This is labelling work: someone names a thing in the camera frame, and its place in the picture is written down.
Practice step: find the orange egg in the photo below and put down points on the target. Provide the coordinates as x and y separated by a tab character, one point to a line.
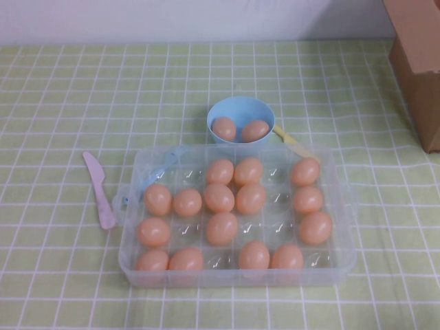
248	170
255	130
222	228
157	199
254	256
224	128
315	228
251	199
154	232
308	200
186	260
187	202
287	258
305	172
220	171
151	260
219	197

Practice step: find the light blue plastic knife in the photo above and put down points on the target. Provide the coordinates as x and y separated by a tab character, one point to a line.
170	159

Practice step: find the brown cardboard box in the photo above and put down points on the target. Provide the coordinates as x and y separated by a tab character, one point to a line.
423	103

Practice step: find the yellow plastic knife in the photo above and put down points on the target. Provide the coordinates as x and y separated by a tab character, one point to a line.
287	137

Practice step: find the transparent plastic egg box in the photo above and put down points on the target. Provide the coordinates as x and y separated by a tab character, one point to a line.
280	199

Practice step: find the pink plastic knife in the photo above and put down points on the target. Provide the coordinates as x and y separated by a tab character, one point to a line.
101	199

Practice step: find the green checked tablecloth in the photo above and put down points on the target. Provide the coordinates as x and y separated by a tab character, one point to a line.
68	103

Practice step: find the light blue plastic bowl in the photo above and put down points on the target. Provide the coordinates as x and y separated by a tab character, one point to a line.
240	110

